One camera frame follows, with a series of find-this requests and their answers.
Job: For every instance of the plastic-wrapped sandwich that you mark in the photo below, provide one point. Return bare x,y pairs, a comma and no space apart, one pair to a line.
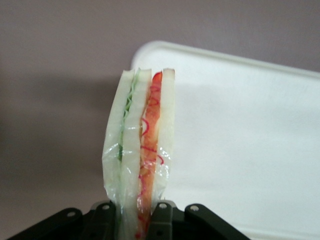
132,140

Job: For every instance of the white plastic tray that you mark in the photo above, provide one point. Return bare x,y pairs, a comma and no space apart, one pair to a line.
245,140

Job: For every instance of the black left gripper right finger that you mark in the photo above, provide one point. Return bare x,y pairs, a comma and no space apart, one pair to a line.
195,222

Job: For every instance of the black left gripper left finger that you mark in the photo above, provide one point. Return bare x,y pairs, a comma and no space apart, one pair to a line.
75,225

